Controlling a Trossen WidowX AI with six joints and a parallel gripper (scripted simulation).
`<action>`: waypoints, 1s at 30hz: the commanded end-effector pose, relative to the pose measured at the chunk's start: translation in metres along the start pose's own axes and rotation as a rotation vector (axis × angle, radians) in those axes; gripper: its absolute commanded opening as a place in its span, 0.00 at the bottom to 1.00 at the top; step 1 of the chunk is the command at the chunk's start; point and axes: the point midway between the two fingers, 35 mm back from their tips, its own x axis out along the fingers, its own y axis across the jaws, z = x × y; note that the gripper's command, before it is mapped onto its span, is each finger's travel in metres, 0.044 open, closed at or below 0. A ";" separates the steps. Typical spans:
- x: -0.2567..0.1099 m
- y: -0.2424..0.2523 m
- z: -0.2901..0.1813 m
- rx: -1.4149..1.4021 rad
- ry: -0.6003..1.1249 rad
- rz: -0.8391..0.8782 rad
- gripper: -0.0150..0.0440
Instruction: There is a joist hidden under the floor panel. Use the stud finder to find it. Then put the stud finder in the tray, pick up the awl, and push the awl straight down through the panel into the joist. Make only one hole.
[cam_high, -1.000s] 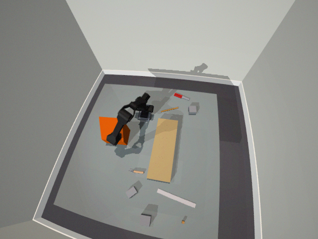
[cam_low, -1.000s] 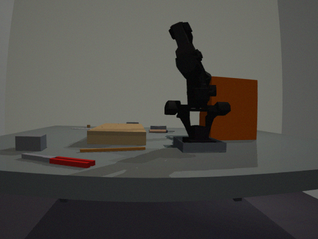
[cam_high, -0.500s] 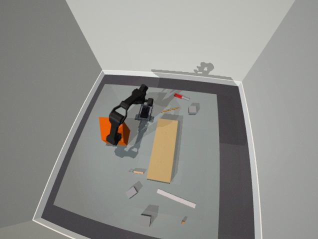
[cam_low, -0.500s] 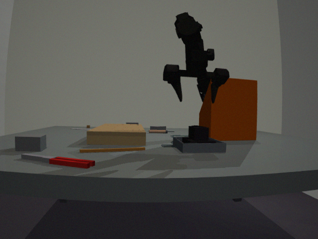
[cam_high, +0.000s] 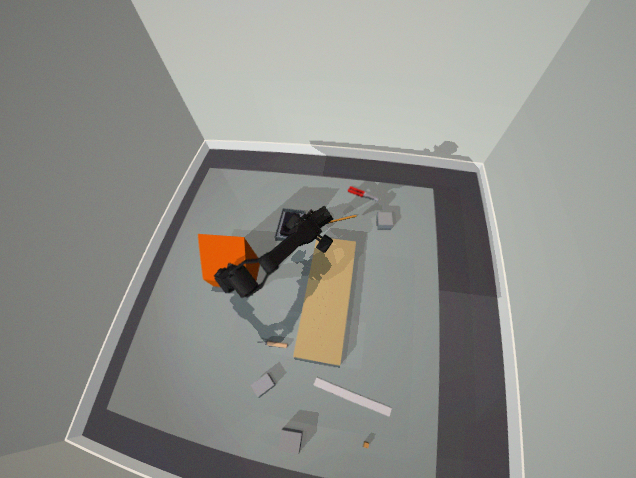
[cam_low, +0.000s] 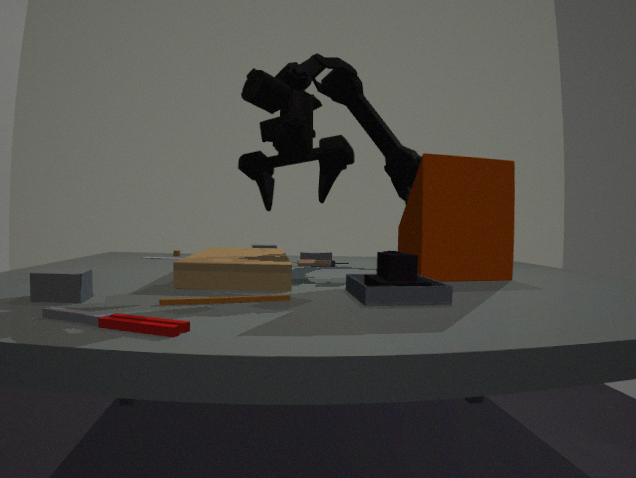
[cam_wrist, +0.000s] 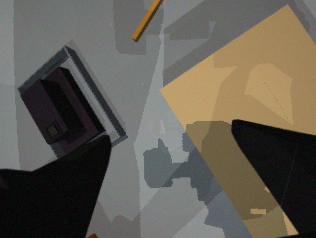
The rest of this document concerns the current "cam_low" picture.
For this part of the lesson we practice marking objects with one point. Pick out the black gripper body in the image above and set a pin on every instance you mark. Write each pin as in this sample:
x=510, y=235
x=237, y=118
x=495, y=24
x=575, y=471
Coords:
x=292, y=151

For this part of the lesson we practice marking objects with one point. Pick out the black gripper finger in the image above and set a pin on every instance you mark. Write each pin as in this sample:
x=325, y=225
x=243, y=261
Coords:
x=265, y=183
x=331, y=166

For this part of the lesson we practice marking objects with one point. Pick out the orange-brown thin flat bar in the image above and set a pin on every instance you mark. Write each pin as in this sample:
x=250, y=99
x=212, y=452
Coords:
x=223, y=300

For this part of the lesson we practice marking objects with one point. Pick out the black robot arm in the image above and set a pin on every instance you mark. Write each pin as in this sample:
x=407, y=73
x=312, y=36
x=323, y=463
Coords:
x=285, y=92

